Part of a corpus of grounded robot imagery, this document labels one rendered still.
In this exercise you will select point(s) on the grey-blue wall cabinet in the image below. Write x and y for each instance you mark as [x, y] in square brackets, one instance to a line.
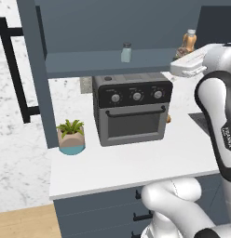
[105, 31]

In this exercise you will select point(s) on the potted green plant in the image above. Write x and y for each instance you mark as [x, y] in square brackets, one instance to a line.
[70, 139]

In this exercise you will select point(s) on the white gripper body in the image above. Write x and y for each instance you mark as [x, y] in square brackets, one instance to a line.
[187, 65]

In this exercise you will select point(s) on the dark grey hob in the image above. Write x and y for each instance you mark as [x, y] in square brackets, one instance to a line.
[199, 121]

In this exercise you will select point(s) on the grey toaster oven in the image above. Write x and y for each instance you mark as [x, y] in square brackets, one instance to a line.
[133, 124]

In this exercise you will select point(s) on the pale glass shaker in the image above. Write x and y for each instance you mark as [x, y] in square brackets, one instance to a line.
[126, 55]

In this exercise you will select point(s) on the small orange object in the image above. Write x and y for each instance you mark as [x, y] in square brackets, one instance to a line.
[168, 119]

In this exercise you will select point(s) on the dark grey-blue cabinet door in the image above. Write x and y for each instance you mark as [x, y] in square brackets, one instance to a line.
[215, 24]

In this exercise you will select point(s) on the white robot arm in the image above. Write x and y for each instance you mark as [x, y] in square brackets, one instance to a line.
[179, 201]

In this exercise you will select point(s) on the grey-blue drawer front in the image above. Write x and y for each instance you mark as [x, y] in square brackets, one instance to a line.
[98, 224]
[95, 203]

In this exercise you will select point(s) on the amber condiment bottle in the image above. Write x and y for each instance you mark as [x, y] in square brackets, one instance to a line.
[188, 43]

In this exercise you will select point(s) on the grey-blue base cabinet front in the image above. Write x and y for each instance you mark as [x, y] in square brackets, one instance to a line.
[210, 198]

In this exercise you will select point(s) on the grey wall socket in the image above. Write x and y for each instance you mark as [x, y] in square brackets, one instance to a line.
[86, 85]

